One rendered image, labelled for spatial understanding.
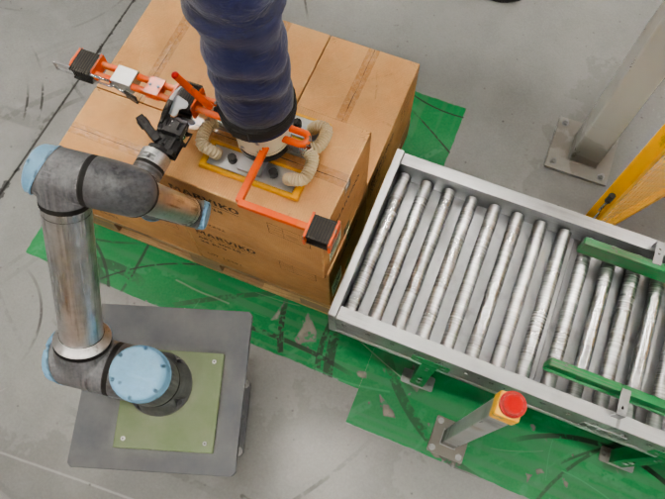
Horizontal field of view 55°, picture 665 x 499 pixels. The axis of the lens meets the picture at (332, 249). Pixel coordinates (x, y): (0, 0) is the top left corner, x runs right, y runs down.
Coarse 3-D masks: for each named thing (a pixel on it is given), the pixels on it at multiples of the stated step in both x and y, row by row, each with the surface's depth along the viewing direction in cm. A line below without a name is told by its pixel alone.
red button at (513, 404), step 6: (504, 396) 165; (510, 396) 165; (516, 396) 165; (522, 396) 165; (504, 402) 164; (510, 402) 164; (516, 402) 164; (522, 402) 164; (504, 408) 164; (510, 408) 164; (516, 408) 164; (522, 408) 164; (504, 414) 164; (510, 414) 163; (516, 414) 163; (522, 414) 164
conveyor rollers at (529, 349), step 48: (384, 240) 235; (432, 240) 234; (480, 240) 234; (528, 240) 236; (384, 288) 227; (432, 288) 229; (576, 288) 226; (624, 288) 227; (480, 336) 220; (528, 336) 221; (624, 336) 221; (576, 384) 214
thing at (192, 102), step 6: (192, 84) 194; (198, 84) 194; (174, 90) 193; (186, 90) 194; (198, 90) 194; (180, 96) 194; (186, 96) 194; (192, 96) 194; (192, 102) 193; (198, 102) 193; (186, 108) 191; (192, 108) 191; (180, 114) 195; (186, 114) 194; (192, 114) 194; (198, 114) 196
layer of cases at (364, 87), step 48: (144, 48) 267; (192, 48) 267; (288, 48) 267; (336, 48) 266; (96, 96) 259; (144, 96) 259; (336, 96) 258; (384, 96) 257; (96, 144) 251; (144, 144) 250; (384, 144) 249; (192, 240) 259; (288, 288) 268; (336, 288) 267
